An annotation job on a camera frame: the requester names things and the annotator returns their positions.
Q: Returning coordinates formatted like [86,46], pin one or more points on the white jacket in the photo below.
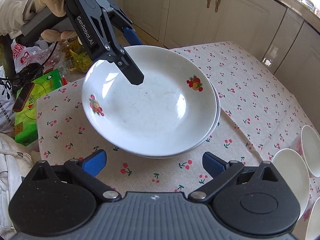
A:
[10,160]

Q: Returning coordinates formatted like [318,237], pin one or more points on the white fruit-print plate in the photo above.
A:
[150,110]
[218,106]
[185,153]

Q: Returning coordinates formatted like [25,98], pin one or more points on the person's left forearm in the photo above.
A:
[15,7]

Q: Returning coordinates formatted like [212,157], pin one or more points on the white black-print bag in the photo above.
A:
[6,105]

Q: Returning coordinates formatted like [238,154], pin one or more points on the white floral bowl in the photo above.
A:
[311,150]
[290,175]
[315,220]

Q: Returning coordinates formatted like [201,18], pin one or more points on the yellow plastic bag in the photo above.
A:
[82,61]

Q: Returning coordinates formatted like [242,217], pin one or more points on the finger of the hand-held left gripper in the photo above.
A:
[133,73]
[132,37]

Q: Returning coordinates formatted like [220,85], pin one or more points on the green tissue pack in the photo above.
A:
[42,90]

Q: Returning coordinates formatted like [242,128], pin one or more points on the black plastic bag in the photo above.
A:
[28,73]

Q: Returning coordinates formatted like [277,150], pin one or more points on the dark smartphone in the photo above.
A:
[23,96]

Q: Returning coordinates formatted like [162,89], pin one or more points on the cherry-print tablecloth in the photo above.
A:
[250,92]

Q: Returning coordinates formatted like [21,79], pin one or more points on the grey kitchen countertop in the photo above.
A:
[297,3]

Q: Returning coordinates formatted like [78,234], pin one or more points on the person's left hand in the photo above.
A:
[47,1]

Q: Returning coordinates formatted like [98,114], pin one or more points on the yellow cooking oil bottle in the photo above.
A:
[71,47]

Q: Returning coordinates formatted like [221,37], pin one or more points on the white kitchen base cabinets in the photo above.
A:
[190,17]

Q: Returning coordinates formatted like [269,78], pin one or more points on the white red-print plastic bag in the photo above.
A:
[22,53]

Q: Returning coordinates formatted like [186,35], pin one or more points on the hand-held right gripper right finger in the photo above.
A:
[212,165]

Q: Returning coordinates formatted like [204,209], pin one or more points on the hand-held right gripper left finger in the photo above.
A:
[96,163]

